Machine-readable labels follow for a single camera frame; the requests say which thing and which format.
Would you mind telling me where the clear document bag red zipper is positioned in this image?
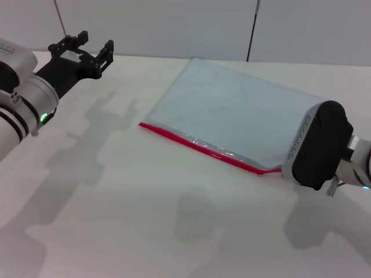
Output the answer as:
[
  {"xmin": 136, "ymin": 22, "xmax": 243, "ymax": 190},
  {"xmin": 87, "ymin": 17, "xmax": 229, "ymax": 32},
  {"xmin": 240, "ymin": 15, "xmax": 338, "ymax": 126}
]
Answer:
[{"xmin": 138, "ymin": 57, "xmax": 330, "ymax": 176}]

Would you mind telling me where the thin dark wall strip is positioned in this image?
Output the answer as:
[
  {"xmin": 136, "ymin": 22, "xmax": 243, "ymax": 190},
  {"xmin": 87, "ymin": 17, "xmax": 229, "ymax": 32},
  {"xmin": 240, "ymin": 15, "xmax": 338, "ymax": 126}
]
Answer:
[{"xmin": 54, "ymin": 0, "xmax": 70, "ymax": 38}]

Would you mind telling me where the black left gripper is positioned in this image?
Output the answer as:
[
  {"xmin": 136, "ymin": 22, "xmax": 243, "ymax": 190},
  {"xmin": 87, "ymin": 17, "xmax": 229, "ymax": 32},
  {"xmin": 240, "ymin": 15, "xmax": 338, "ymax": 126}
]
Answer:
[{"xmin": 34, "ymin": 30, "xmax": 115, "ymax": 100}]

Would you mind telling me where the thin black pole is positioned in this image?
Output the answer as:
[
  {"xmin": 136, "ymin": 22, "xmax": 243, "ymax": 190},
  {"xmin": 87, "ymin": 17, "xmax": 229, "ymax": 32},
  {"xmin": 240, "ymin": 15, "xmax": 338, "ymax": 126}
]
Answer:
[{"xmin": 246, "ymin": 0, "xmax": 261, "ymax": 62}]

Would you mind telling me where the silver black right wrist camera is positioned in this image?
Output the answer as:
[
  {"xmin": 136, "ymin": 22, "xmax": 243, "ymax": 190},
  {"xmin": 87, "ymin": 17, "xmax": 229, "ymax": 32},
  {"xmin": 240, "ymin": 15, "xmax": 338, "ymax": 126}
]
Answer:
[{"xmin": 281, "ymin": 100, "xmax": 354, "ymax": 191}]

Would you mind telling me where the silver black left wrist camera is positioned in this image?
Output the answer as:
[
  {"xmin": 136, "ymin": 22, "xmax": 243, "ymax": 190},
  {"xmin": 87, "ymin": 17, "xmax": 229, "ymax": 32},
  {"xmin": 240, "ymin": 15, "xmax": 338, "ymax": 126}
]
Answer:
[{"xmin": 0, "ymin": 37, "xmax": 39, "ymax": 98}]

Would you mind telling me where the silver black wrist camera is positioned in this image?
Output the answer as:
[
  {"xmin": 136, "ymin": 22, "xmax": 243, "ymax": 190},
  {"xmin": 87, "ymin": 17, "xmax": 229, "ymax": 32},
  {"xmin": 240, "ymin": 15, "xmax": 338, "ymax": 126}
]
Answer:
[
  {"xmin": 281, "ymin": 100, "xmax": 354, "ymax": 191},
  {"xmin": 0, "ymin": 37, "xmax": 39, "ymax": 98}
]

